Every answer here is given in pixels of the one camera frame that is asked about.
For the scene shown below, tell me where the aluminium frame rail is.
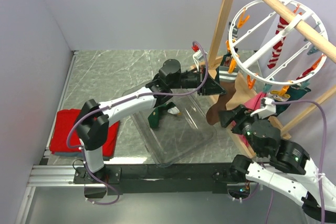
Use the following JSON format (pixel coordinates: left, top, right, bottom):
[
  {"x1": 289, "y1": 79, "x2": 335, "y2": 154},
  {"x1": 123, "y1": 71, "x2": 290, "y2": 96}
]
[{"x1": 26, "y1": 50, "x2": 106, "y2": 188}]

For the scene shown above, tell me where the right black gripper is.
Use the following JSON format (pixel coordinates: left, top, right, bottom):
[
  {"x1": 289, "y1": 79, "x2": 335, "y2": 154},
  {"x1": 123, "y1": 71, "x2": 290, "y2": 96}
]
[{"x1": 215, "y1": 102, "x2": 263, "y2": 156}]

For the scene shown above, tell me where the pink towel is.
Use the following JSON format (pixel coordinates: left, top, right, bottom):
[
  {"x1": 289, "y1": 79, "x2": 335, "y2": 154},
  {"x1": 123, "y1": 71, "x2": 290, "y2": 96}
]
[{"x1": 238, "y1": 92, "x2": 266, "y2": 147}]

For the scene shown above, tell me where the green dotted duck sock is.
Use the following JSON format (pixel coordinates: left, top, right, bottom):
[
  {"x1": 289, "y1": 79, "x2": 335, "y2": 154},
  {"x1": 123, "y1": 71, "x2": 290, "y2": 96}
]
[{"x1": 148, "y1": 102, "x2": 181, "y2": 129}]

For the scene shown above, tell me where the red white striped sock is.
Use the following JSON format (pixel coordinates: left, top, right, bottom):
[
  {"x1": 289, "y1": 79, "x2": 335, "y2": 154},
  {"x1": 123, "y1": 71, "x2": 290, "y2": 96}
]
[{"x1": 267, "y1": 17, "x2": 289, "y2": 69}]

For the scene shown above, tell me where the red folded cloth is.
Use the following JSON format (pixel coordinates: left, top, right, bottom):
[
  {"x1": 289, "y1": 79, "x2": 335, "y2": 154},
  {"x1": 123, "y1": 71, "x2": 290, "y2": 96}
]
[{"x1": 49, "y1": 109, "x2": 120, "y2": 161}]

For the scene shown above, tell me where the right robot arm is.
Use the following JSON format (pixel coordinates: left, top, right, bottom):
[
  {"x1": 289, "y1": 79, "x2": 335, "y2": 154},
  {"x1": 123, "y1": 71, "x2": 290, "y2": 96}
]
[{"x1": 218, "y1": 104, "x2": 335, "y2": 223}]

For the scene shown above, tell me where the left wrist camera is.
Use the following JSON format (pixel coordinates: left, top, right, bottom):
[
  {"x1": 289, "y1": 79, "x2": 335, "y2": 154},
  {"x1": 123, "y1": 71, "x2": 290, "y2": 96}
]
[{"x1": 192, "y1": 50, "x2": 204, "y2": 68}]

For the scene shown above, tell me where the white round clip hanger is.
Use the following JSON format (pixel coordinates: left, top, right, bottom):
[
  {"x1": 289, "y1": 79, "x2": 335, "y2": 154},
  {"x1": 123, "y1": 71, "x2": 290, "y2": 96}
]
[{"x1": 226, "y1": 0, "x2": 328, "y2": 89}]

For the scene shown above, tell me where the wooden drying rack frame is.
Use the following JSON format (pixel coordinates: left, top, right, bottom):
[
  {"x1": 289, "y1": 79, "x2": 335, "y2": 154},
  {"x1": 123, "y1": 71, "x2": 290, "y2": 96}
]
[{"x1": 189, "y1": 0, "x2": 336, "y2": 158}]

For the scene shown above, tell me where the clear plastic bin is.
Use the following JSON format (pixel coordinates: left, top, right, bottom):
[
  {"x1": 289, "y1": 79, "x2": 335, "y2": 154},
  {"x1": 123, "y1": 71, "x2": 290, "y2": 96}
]
[{"x1": 122, "y1": 72, "x2": 217, "y2": 168}]

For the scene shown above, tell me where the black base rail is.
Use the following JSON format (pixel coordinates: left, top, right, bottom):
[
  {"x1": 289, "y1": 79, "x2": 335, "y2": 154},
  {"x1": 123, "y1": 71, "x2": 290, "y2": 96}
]
[{"x1": 72, "y1": 162, "x2": 253, "y2": 198}]

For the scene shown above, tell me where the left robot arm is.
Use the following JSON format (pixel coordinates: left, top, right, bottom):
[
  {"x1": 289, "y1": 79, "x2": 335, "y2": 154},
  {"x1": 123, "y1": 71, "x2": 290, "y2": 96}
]
[{"x1": 71, "y1": 59, "x2": 226, "y2": 183}]

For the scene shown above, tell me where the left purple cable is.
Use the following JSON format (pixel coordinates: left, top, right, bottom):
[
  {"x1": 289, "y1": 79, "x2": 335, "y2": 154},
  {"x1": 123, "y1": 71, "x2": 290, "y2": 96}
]
[{"x1": 67, "y1": 40, "x2": 209, "y2": 206}]

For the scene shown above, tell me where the brown sock grey cuff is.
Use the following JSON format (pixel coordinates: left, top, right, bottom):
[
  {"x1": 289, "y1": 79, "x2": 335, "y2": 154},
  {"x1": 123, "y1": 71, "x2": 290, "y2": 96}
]
[{"x1": 206, "y1": 66, "x2": 238, "y2": 125}]

